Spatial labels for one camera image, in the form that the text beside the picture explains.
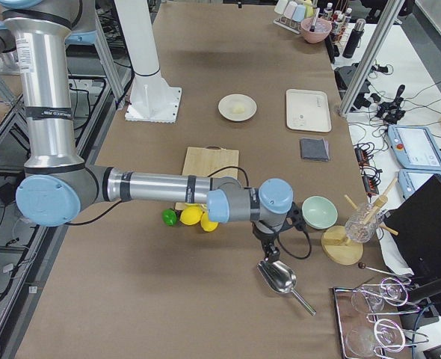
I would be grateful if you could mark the metal tray with glasses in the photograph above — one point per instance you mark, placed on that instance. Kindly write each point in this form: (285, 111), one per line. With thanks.
(389, 319)

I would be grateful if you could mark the whole yellow lemon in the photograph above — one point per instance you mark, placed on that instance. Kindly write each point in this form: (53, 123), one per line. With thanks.
(191, 215)
(206, 224)

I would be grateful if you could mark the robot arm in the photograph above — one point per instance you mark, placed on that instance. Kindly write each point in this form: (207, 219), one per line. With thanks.
(58, 183)

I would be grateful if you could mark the blue teach pendant lower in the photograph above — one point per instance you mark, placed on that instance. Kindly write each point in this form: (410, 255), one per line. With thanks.
(411, 180)

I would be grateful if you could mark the green lime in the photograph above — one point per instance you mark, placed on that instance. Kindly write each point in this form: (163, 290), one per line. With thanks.
(169, 217)

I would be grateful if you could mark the wooden cutting board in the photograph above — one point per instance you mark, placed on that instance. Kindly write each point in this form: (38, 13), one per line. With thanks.
(202, 161)

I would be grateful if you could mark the cream round plate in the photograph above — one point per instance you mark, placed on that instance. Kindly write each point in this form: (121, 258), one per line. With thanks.
(226, 103)

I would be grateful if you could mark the black monitor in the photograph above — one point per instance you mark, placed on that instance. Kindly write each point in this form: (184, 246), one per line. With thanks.
(418, 222)

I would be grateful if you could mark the steel scoop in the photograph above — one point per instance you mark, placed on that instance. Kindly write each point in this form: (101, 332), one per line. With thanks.
(282, 280)

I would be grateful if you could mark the grey folded cloth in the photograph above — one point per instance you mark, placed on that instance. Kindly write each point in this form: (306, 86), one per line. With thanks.
(314, 149)

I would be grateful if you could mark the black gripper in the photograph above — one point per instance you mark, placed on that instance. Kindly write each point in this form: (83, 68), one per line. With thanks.
(264, 235)

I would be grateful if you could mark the blue teach pendant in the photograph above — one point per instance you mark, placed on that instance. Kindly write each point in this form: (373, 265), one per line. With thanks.
(414, 147)
(411, 180)

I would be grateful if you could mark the blue teach pendant upper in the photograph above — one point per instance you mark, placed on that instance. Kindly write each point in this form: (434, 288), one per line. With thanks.
(414, 147)

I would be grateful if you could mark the mint green bowl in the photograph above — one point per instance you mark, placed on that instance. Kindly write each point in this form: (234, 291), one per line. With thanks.
(319, 212)

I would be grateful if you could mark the whole yellow lemon upper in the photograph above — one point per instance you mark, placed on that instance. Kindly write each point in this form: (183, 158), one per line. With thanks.
(191, 215)

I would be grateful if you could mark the pale pink cup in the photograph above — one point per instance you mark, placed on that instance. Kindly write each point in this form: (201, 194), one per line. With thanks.
(290, 10)

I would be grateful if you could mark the black thermos bottle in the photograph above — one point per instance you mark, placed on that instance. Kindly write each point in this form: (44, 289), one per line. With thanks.
(354, 38)

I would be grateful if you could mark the pale steamed bun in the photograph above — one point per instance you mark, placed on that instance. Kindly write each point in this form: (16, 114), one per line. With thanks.
(238, 109)

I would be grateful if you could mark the cream rectangular tray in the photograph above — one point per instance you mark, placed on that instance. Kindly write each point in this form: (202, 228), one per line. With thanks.
(307, 110)

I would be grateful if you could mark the whole yellow lemon lower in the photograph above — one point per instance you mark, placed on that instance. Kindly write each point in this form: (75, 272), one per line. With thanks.
(206, 224)

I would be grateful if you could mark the white wire cup rack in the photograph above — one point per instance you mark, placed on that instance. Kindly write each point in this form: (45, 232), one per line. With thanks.
(288, 24)

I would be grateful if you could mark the clear textured glass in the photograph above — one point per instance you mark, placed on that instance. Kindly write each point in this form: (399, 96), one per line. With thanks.
(356, 227)

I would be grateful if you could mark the aluminium frame post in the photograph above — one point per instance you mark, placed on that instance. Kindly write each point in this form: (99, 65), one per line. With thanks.
(380, 33)

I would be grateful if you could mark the pink bowl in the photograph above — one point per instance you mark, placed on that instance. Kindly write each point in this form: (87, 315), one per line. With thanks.
(321, 31)

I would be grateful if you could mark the wooden glass stand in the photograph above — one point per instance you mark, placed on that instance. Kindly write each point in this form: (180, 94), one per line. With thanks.
(339, 247)

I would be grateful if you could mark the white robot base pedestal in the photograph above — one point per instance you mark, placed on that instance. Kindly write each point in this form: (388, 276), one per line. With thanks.
(151, 98)

